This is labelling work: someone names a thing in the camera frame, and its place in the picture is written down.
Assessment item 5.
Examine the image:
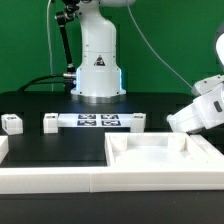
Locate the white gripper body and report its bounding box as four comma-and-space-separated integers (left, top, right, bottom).
170, 83, 224, 133

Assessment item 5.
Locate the white square table top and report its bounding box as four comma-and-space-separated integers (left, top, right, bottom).
105, 132, 224, 167

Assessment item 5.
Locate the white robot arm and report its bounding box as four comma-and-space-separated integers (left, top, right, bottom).
71, 0, 224, 132

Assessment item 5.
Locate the white base marker plate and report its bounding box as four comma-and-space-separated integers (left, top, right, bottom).
58, 113, 132, 127

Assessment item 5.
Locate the white u-shaped obstacle fence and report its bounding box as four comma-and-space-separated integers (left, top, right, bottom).
0, 134, 224, 195

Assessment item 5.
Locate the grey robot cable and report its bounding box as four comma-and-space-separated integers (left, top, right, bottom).
125, 2, 194, 90

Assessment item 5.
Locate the black cable bundle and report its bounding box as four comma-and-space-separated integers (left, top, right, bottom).
17, 73, 76, 93

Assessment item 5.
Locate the white cable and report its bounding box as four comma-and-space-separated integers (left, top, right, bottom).
46, 0, 56, 92

